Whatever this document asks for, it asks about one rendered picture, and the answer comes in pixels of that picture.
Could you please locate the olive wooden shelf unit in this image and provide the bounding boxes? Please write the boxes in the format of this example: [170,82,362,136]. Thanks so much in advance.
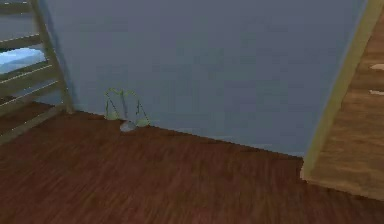
[0,0,75,145]

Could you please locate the pale blue box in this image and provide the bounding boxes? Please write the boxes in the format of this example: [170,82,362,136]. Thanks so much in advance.
[0,47,47,75]

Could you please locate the green wire-frame plant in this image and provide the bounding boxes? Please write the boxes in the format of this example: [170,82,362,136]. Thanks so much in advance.
[104,87,152,133]

